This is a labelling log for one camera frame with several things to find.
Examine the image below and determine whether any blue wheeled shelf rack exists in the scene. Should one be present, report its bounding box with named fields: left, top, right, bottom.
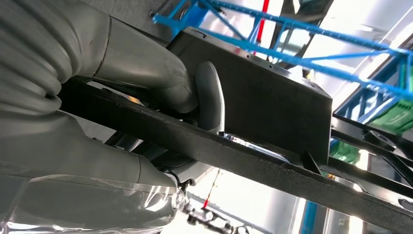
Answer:
left=150, top=0, right=413, bottom=234

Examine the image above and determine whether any green plastic bin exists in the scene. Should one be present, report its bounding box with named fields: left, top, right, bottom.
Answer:
left=369, top=98, right=413, bottom=136

